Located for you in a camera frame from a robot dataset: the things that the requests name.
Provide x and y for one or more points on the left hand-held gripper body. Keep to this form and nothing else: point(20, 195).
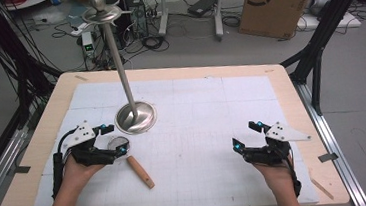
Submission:
point(92, 156)

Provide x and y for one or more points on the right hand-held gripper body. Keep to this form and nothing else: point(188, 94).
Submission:
point(272, 153)

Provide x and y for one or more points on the person's right hand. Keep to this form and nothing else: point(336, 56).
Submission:
point(279, 175)

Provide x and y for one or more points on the person's left hand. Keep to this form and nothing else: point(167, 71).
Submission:
point(75, 176)

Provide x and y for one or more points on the white grid mat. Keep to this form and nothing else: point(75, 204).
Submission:
point(191, 149)

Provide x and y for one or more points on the silver metal utensil stand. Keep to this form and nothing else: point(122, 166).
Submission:
point(127, 87)

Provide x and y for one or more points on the black tape piece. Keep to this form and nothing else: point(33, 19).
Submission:
point(22, 169)
point(328, 157)

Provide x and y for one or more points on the brown tape piece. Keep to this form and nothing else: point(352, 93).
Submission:
point(81, 78)

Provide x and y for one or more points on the thin wooden strip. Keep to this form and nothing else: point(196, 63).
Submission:
point(321, 188)

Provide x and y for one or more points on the white box with green light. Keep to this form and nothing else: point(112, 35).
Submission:
point(88, 44)

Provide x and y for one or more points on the white power strip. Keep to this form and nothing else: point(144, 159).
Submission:
point(79, 30)

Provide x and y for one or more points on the black computer tower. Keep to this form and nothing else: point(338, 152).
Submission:
point(136, 16)

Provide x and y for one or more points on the brown cardboard box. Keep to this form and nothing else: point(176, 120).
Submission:
point(276, 4)

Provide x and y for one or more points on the black tripod stand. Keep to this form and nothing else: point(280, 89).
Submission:
point(328, 23)

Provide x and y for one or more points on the flat white board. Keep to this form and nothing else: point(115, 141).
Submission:
point(331, 21)

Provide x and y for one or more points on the flat black device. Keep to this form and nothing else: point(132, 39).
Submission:
point(202, 6)

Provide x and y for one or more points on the aluminium rail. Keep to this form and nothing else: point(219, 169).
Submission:
point(2, 162)
point(331, 137)

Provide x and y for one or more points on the white frame leg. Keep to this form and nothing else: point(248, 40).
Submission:
point(163, 14)
point(219, 16)

